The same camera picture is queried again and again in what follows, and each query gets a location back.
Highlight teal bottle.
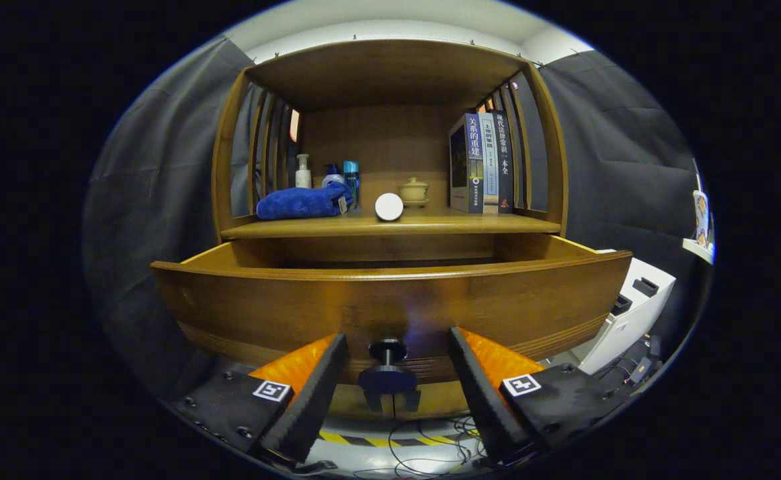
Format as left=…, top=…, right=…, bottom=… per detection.
left=343, top=160, right=361, bottom=209

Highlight wooden countertop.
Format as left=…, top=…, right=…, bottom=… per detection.
left=221, top=205, right=561, bottom=239

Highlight white shelf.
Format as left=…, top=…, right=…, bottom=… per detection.
left=682, top=238, right=716, bottom=265

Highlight blue folded towel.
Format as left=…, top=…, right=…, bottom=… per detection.
left=256, top=182, right=355, bottom=221

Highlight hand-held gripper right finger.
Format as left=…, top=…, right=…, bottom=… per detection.
left=447, top=327, right=634, bottom=466

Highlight wooden cabinet with slatted sides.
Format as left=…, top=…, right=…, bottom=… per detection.
left=151, top=38, right=633, bottom=421

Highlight black floor cables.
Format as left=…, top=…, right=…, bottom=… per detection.
left=354, top=413, right=486, bottom=478

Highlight wooden drawer with black knob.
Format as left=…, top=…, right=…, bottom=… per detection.
left=151, top=235, right=633, bottom=421

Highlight black spine book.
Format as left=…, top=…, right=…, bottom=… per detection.
left=490, top=110, right=515, bottom=214

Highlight beige lidded tea cup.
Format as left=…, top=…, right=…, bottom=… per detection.
left=399, top=177, right=429, bottom=203

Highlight yellow black floor tape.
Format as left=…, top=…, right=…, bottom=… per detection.
left=317, top=430, right=481, bottom=449

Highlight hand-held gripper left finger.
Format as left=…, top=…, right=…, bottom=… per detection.
left=171, top=333, right=349, bottom=467

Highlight grey spine book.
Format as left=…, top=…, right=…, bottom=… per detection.
left=478, top=112, right=500, bottom=215

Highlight purple spine book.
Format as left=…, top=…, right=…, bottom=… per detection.
left=449, top=113, right=484, bottom=214

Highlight black backdrop cloth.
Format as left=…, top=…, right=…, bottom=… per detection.
left=83, top=37, right=706, bottom=401

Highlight black electrical device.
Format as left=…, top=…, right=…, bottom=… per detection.
left=602, top=333, right=663, bottom=393

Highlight printed paper cup with straw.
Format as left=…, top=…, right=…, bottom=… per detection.
left=692, top=190, right=712, bottom=249

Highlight white box appliance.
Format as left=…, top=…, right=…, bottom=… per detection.
left=574, top=257, right=676, bottom=375

